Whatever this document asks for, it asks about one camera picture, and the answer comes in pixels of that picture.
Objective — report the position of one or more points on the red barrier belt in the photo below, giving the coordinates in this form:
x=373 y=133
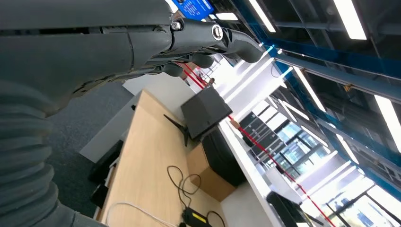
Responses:
x=266 y=153

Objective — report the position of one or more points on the brown cardboard box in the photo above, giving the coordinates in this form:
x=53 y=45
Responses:
x=210 y=178

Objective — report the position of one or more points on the white shelf riser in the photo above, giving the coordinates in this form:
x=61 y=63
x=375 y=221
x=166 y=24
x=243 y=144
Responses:
x=247 y=210

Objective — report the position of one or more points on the blue hanging sign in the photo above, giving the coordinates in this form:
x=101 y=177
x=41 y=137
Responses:
x=194 y=7

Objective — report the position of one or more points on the black bag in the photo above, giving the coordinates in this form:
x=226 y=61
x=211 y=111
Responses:
x=224 y=159

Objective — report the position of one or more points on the black monitor with stand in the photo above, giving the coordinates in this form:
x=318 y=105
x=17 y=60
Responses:
x=205 y=111

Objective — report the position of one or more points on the ceiling strip light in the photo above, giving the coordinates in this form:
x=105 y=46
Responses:
x=388 y=119
x=261 y=15
x=308 y=89
x=349 y=18

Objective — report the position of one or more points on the flat black device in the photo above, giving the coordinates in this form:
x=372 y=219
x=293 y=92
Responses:
x=288 y=210

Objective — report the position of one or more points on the white partition panel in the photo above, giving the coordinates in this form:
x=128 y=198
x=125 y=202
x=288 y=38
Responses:
x=106 y=131

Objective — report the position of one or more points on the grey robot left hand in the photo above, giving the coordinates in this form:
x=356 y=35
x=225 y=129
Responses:
x=78 y=53

